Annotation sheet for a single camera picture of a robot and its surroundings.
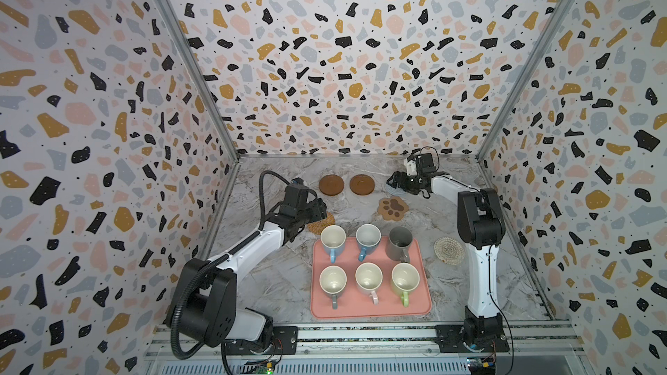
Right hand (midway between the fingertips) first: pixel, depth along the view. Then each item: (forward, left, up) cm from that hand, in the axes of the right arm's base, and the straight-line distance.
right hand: (395, 182), depth 108 cm
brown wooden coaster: (-1, +27, -2) cm, 27 cm away
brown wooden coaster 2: (+2, +14, -4) cm, 14 cm away
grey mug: (-27, +1, 0) cm, 27 cm away
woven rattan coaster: (-21, +31, -3) cm, 37 cm away
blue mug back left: (-27, +24, +1) cm, 36 cm away
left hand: (-20, +27, +10) cm, 35 cm away
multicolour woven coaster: (-28, -17, -4) cm, 33 cm away
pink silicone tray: (-47, +17, -1) cm, 50 cm away
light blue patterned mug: (-26, +12, +1) cm, 29 cm away
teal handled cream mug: (-40, +23, -2) cm, 46 cm away
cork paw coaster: (-11, +1, -4) cm, 11 cm away
